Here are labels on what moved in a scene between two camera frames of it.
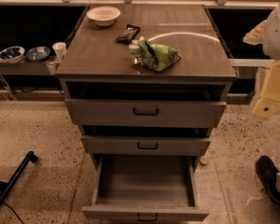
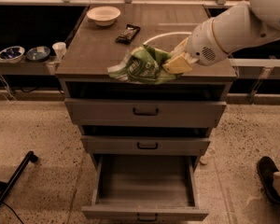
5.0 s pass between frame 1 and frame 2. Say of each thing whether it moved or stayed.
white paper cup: stayed
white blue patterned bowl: stayed
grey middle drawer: stayed
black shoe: stayed
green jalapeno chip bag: moved
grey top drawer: stayed
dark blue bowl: stayed
